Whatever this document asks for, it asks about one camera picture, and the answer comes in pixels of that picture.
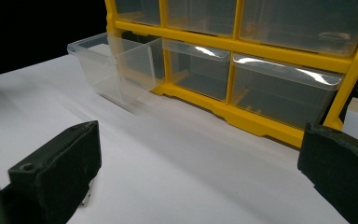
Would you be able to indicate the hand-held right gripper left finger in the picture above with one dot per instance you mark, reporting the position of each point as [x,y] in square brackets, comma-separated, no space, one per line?
[56,168]

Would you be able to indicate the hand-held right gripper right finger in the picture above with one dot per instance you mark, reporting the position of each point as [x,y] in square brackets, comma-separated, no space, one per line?
[345,168]

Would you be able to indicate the clear plastic drawer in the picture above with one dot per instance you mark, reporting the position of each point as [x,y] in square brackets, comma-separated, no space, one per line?
[282,90]
[138,11]
[301,25]
[199,73]
[202,15]
[118,68]

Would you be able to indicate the yellow drawer cabinet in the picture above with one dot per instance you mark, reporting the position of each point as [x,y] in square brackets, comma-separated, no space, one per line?
[261,46]

